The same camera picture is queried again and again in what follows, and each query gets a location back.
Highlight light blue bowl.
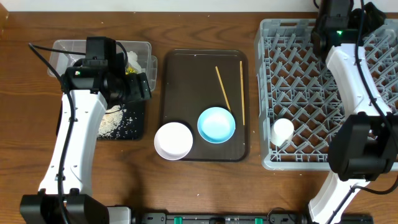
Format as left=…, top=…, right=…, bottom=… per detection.
left=197, top=107, right=236, bottom=144

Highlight clear plastic bin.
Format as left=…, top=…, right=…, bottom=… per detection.
left=49, top=40, right=157, bottom=91

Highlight pink white bowl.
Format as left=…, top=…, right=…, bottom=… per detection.
left=154, top=122, right=193, bottom=161

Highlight rice food scraps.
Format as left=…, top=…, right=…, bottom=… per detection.
left=97, top=105, right=135, bottom=139

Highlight grey dishwasher rack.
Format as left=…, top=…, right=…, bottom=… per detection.
left=254, top=18, right=398, bottom=171

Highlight black plastic tray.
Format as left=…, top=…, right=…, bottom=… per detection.
left=55, top=99, right=147, bottom=140

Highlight white napkin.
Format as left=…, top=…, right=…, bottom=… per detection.
left=127, top=51, right=145, bottom=73

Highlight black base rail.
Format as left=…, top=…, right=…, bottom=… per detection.
left=133, top=207, right=374, bottom=224

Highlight brown serving tray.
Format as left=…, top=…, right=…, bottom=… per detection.
left=160, top=49, right=250, bottom=162

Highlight left wooden chopstick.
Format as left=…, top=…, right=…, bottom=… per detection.
left=215, top=66, right=231, bottom=112

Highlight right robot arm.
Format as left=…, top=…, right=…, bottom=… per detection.
left=307, top=0, right=397, bottom=223

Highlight right wooden chopstick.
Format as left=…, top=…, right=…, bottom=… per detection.
left=239, top=61, right=246, bottom=126

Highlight wooden chopstick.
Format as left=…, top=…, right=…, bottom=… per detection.
left=239, top=61, right=246, bottom=126
left=215, top=66, right=231, bottom=112

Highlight yellow snack wrapper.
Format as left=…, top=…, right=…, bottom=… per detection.
left=125, top=67, right=137, bottom=75

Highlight white paper cup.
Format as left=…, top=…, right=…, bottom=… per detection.
left=271, top=118, right=294, bottom=147

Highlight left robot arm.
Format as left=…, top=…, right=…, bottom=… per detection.
left=19, top=37, right=151, bottom=223

